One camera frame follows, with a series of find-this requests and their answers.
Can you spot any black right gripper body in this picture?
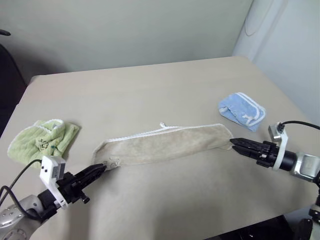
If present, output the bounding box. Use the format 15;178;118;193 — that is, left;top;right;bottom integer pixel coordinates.
256;140;279;169

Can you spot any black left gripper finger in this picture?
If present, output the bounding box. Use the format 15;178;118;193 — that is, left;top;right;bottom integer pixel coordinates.
74;163;106;181
79;166;107;189

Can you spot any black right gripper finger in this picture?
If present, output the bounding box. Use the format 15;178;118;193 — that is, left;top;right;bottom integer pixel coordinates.
229;137;264;151
232;145;261;159

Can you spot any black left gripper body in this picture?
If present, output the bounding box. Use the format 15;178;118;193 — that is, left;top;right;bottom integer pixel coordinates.
56;172;91;206

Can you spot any beige towel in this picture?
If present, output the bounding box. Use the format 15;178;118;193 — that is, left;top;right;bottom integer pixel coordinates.
92;121;235;169

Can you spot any blue towel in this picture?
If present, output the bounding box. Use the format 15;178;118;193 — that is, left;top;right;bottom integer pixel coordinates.
217;91;267;133

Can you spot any green towel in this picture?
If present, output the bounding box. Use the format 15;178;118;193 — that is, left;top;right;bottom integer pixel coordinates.
7;119;82;165

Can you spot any black object under table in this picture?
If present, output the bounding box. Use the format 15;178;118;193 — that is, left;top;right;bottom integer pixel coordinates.
203;214;313;240

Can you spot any white rounded appliance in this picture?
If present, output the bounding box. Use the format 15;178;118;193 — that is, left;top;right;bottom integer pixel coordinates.
231;0;320;142

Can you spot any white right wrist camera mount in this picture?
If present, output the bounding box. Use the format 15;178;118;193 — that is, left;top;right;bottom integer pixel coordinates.
267;121;290;172

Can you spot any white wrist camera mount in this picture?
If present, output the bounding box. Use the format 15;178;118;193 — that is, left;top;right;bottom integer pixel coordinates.
267;121;290;172
39;155;69;211

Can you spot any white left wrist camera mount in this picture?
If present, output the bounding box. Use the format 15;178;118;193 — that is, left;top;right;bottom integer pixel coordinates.
39;155;69;211

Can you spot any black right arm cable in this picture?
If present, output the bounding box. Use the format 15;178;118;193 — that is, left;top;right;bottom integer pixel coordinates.
279;120;320;131

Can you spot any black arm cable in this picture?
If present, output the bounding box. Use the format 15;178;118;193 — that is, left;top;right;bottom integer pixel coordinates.
279;120;320;131
0;159;44;221

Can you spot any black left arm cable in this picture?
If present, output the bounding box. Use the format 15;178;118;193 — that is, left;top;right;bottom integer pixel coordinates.
0;159;44;221

